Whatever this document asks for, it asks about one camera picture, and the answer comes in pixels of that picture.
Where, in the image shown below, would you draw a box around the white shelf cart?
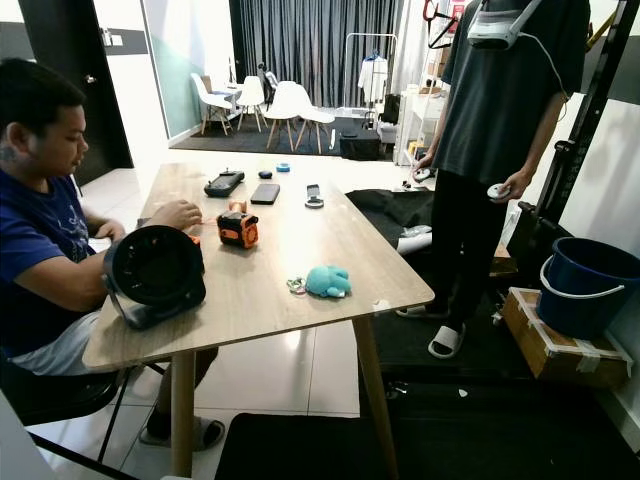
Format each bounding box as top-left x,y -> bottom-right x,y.
394,87 -> 447,167

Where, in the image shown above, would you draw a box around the black floor mat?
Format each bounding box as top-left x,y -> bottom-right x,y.
215,340 -> 640,480

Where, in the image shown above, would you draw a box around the white chair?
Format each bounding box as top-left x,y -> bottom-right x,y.
189,72 -> 234,137
262,80 -> 337,154
231,75 -> 267,132

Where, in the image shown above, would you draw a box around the orange black tape measure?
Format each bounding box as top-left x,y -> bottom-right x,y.
216,199 -> 261,250

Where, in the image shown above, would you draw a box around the clothes rack with white garment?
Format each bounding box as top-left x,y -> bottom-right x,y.
344,31 -> 397,107

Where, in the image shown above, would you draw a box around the black phone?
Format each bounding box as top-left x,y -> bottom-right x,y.
249,181 -> 282,207

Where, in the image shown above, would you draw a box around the black round fan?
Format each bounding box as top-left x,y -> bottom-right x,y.
101,224 -> 207,332

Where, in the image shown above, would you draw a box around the dark grey curtain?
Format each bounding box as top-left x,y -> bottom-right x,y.
227,0 -> 407,110

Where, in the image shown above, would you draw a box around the black chair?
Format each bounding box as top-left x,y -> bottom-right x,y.
0,358 -> 153,453

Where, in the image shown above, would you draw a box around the taped cardboard box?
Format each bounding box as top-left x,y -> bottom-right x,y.
499,286 -> 634,390

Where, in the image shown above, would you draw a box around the blue bucket white handle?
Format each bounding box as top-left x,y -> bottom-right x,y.
536,236 -> 640,340

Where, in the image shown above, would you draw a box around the standing person in dark shirt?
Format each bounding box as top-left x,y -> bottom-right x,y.
412,0 -> 592,360

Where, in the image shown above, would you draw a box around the seated man in blue shirt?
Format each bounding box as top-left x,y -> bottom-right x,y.
0,58 -> 227,449

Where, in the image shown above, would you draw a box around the black door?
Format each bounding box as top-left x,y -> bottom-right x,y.
17,0 -> 134,187

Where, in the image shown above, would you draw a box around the black metal frame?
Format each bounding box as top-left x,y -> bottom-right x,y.
532,0 -> 640,229

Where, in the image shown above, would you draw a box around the white VR headset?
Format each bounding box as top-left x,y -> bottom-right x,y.
464,0 -> 547,52

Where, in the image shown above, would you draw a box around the black cloth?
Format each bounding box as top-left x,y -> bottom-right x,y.
345,186 -> 429,241

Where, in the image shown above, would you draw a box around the keys with teal plush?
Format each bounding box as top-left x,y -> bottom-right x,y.
284,263 -> 354,300

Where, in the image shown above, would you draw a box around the wooden table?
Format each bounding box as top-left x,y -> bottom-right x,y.
81,160 -> 437,480

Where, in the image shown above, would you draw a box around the black handheld game console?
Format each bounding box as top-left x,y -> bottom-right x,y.
203,169 -> 247,199

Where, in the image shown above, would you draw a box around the black remote with ring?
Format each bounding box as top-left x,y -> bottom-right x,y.
303,182 -> 327,210

